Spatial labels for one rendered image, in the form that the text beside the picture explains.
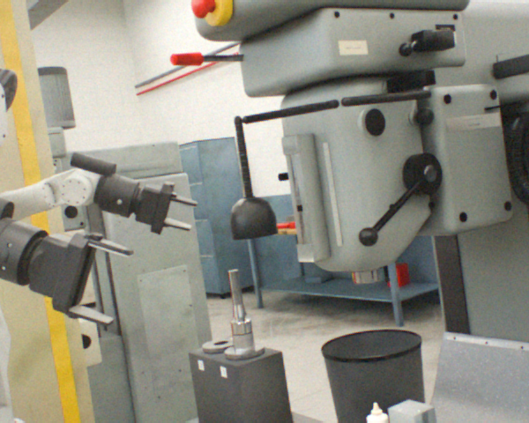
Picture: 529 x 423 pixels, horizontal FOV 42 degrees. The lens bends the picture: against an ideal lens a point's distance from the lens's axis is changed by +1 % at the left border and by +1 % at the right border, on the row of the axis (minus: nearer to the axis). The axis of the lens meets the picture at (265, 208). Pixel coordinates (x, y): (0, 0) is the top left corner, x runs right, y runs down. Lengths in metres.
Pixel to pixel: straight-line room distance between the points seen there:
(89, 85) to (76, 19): 0.99
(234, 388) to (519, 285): 0.62
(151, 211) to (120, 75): 9.61
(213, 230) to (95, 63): 3.79
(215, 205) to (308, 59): 7.42
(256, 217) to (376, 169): 0.22
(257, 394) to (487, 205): 0.62
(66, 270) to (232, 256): 7.59
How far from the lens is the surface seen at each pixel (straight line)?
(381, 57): 1.12
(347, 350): 3.51
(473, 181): 1.25
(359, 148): 1.09
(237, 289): 1.50
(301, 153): 1.10
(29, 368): 2.75
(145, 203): 1.54
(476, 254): 1.53
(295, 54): 1.10
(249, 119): 1.04
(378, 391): 3.14
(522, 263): 1.47
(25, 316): 2.72
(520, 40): 1.44
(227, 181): 8.57
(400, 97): 1.06
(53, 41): 10.84
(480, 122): 1.28
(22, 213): 1.62
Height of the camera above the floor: 1.50
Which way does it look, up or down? 3 degrees down
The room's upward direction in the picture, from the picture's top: 8 degrees counter-clockwise
